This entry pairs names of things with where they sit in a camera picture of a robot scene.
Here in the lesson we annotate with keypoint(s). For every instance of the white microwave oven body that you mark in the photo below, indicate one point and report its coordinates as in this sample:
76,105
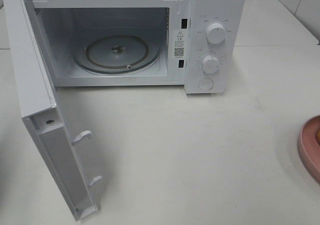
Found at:
64,21

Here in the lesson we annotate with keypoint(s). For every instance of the round white door button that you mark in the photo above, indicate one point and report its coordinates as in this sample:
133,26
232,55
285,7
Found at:
206,84

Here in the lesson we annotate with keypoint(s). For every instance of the burger with lettuce and tomato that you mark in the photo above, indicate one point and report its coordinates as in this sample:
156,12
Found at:
318,136

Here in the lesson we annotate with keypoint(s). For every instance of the white warning label sticker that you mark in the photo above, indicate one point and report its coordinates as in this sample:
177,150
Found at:
179,43

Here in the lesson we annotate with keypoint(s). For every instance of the pink round plate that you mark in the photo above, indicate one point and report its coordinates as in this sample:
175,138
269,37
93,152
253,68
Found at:
308,147

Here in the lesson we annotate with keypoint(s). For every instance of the glass microwave turntable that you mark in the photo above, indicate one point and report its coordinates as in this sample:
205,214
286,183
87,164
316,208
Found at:
118,50

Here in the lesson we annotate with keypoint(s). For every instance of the white microwave door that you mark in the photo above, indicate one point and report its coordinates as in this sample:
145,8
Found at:
40,110

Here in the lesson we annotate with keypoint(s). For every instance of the white timer knob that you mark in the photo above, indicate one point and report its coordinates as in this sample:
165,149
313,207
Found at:
210,64

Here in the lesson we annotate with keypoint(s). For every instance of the upper white power knob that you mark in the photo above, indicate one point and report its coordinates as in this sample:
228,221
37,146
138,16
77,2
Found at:
215,32

